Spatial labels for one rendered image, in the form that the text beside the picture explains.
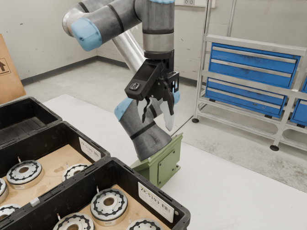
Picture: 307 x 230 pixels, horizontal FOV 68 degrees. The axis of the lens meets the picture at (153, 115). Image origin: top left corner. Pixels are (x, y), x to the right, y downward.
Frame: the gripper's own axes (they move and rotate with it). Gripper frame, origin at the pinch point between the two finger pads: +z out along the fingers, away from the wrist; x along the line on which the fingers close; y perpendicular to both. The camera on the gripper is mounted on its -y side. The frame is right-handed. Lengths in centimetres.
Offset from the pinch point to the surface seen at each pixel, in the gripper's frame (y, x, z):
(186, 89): 239, 98, 88
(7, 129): -9, 71, 19
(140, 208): -10.3, -1.4, 22.4
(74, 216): -23.5, 10.4, 19.7
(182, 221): -14.1, -16.3, 13.3
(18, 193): -26.0, 33.4, 21.5
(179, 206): -11.1, -13.9, 13.1
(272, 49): 158, -10, 6
